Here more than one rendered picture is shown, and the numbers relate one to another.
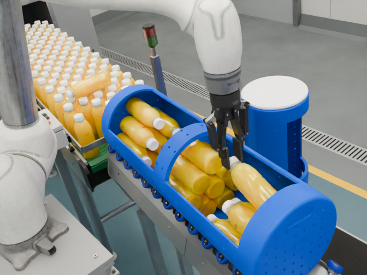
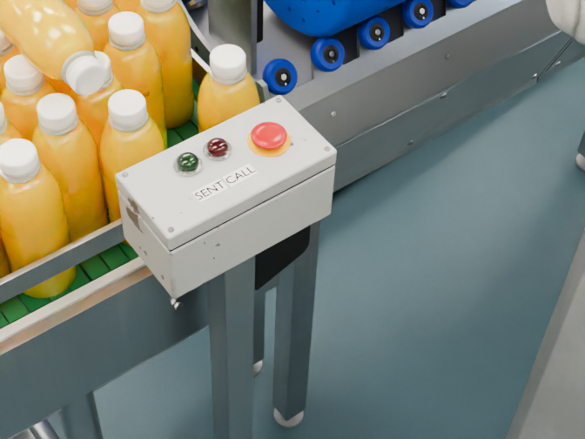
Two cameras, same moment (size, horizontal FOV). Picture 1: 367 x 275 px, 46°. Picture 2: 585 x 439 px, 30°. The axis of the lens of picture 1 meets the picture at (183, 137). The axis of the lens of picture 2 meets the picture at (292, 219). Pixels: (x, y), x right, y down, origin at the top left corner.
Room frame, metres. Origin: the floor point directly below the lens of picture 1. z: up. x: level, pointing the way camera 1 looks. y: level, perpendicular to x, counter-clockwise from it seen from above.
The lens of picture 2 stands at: (1.65, 1.29, 1.90)
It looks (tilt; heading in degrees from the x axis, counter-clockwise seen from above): 50 degrees down; 259
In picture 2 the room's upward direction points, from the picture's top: 3 degrees clockwise
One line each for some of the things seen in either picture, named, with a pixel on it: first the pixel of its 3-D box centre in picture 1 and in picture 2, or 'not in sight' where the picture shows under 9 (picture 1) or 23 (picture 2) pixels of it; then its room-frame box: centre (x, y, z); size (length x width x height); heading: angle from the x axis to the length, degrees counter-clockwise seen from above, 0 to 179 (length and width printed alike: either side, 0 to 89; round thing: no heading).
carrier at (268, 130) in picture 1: (277, 172); not in sight; (1.58, -0.41, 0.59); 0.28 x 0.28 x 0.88
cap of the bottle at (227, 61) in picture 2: (78, 117); (227, 62); (1.56, 0.41, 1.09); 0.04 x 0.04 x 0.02
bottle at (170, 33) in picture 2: not in sight; (162, 57); (1.63, 0.28, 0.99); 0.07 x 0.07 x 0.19
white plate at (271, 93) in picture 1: (273, 91); not in sight; (1.58, -0.41, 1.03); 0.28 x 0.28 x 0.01
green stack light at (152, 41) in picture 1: (151, 40); not in sight; (2.04, 0.07, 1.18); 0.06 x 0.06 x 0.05
